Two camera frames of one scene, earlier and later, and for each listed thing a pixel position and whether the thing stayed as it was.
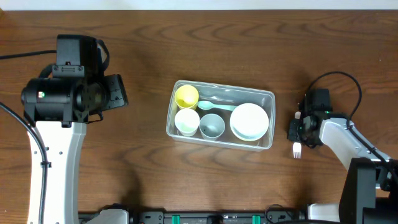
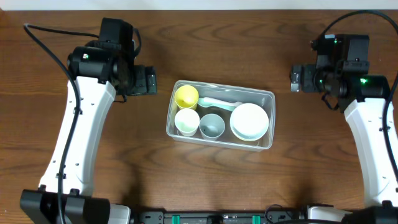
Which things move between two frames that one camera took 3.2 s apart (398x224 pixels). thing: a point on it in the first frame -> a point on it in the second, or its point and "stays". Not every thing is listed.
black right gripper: x=292 y=134 -> x=311 y=71
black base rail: x=208 y=218 stays
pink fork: x=297 y=146 -> x=220 y=101
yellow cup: x=186 y=97 stays
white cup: x=187 y=121 stays
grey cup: x=211 y=126 stays
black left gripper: x=121 y=98 -> x=146 y=86
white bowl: x=249 y=122 stays
